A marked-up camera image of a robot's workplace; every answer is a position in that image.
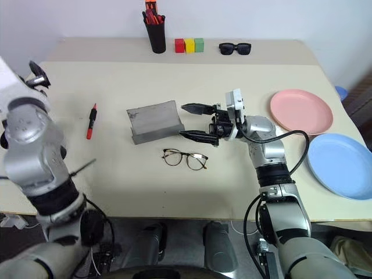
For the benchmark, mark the orange tipped marker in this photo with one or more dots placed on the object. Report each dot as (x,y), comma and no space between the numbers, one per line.
(150,4)

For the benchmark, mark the red wooden block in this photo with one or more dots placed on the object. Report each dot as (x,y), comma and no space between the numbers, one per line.
(180,46)

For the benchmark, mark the yellow wooden block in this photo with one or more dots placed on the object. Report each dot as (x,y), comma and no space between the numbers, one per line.
(189,45)

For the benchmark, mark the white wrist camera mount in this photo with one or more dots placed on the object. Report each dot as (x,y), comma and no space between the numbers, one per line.
(235,100)
(6,77)

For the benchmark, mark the pink plastic plate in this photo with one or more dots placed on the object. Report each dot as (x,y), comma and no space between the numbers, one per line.
(300,110)

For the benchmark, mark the black sunglasses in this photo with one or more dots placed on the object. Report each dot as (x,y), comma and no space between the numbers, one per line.
(234,48)

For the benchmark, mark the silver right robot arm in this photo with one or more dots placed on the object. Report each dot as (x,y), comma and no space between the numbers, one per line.
(273,157)

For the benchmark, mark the black pen cup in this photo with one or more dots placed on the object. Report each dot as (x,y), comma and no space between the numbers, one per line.
(157,36)

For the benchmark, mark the green wooden block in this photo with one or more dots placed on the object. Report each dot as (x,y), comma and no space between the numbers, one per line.
(199,44)

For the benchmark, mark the red marker with black cap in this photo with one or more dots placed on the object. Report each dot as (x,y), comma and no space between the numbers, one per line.
(91,122)
(160,18)
(152,16)

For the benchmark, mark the dark grey rounded shape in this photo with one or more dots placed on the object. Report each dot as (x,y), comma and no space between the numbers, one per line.
(151,247)
(219,247)

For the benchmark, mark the white power strip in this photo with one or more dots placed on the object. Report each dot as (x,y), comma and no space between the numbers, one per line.
(13,222)

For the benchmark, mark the dark brown furniture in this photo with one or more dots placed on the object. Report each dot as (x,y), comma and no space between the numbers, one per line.
(359,107)

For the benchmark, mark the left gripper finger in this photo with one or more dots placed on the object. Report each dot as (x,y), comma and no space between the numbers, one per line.
(36,68)
(44,82)

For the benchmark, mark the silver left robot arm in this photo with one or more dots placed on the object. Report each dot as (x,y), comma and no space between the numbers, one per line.
(32,145)

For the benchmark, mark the tortoiseshell round eyeglasses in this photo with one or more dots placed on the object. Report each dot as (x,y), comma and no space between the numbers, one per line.
(186,159)

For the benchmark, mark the grey glasses case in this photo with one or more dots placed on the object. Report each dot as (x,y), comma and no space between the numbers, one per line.
(155,122)

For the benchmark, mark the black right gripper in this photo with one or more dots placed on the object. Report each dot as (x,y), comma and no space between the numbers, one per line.
(222,123)

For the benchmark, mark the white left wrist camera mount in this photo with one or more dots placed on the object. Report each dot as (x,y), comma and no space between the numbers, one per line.
(6,77)

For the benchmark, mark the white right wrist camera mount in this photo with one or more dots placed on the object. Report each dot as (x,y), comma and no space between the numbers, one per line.
(235,100)

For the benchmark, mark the beige bag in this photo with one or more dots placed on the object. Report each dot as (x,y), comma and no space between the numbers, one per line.
(353,251)

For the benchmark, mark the blue plastic stool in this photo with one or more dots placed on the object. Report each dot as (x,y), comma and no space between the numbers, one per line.
(341,93)

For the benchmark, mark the blue plastic plate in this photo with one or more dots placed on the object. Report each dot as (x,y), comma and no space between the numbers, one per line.
(338,162)

